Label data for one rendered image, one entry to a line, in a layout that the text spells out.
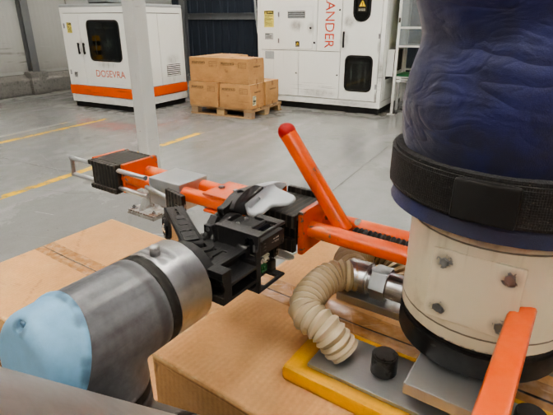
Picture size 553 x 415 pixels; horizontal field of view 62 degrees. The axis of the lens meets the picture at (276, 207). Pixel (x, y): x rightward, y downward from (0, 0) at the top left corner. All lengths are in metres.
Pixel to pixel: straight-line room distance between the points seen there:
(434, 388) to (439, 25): 0.33
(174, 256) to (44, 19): 11.19
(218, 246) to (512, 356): 0.30
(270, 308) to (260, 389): 0.15
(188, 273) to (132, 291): 0.06
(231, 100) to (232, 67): 0.50
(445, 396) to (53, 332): 0.35
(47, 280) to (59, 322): 0.69
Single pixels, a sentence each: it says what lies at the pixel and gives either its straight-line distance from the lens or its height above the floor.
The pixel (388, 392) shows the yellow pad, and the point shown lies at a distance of 0.52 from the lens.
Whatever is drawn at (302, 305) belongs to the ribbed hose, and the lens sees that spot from 0.53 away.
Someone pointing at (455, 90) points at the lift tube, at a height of 1.39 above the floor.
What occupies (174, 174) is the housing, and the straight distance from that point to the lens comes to 0.75.
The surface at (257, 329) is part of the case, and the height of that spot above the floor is 1.07.
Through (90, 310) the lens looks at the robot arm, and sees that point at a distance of 0.39.
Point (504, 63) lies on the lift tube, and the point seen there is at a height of 1.41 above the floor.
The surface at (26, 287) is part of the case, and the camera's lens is 1.07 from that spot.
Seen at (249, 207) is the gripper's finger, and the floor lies 1.23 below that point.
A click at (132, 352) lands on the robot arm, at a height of 1.19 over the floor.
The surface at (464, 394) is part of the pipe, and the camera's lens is 0.50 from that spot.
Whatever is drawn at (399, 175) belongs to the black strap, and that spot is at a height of 1.31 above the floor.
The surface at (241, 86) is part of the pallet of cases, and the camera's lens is 7.35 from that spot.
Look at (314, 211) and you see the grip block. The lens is 0.58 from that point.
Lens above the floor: 1.44
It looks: 22 degrees down
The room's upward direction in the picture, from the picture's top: straight up
